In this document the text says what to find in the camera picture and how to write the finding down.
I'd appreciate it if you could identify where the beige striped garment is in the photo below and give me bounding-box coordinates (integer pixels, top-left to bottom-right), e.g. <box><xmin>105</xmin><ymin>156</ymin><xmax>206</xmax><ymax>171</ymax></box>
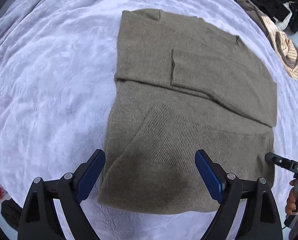
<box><xmin>234</xmin><ymin>0</ymin><xmax>298</xmax><ymax>81</ymax></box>

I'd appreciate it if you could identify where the black fabric on floor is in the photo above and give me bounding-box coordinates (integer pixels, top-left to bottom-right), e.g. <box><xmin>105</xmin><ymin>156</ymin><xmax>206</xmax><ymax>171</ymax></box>
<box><xmin>1</xmin><ymin>199</ymin><xmax>22</xmax><ymax>231</ymax></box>

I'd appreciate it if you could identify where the black clothes pile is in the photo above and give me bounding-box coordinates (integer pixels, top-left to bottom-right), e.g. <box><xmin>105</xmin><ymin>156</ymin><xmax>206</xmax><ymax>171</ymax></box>
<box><xmin>251</xmin><ymin>0</ymin><xmax>298</xmax><ymax>34</ymax></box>

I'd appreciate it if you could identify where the olive brown knit sweater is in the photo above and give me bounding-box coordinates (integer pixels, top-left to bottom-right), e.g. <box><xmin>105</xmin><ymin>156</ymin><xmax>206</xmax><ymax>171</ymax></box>
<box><xmin>98</xmin><ymin>9</ymin><xmax>278</xmax><ymax>214</ymax></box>

